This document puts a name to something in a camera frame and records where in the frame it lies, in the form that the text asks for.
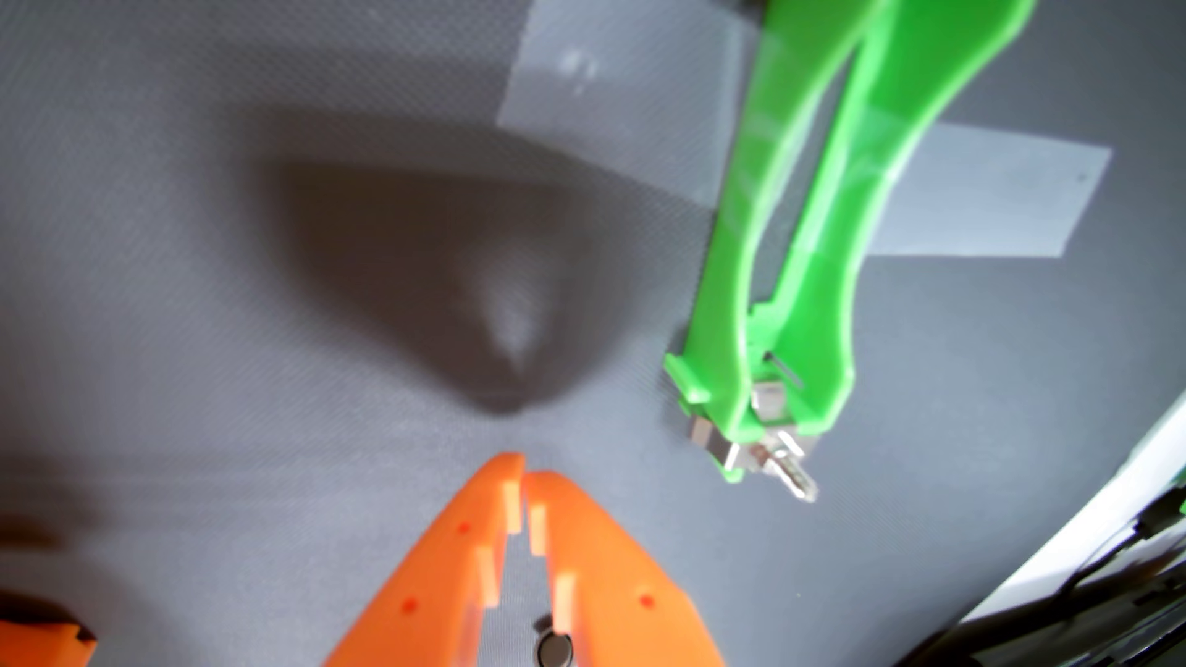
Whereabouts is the clear adhesive tape strip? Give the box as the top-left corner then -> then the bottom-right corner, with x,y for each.
866,119 -> 1113,261
495,0 -> 765,212

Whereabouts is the dark grey fabric mat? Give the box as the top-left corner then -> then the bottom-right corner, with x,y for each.
0,0 -> 1186,667

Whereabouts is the black cable with connector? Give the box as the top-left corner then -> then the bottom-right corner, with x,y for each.
1056,486 -> 1186,598

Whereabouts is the green battery holder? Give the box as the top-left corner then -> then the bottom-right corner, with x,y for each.
663,0 -> 1037,506

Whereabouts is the black electronic device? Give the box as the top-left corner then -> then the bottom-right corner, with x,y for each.
894,556 -> 1186,667

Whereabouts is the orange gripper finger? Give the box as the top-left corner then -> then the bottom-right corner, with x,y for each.
526,471 -> 724,667
324,452 -> 526,667

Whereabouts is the orange robot base part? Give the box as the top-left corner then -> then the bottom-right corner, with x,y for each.
0,593 -> 98,667

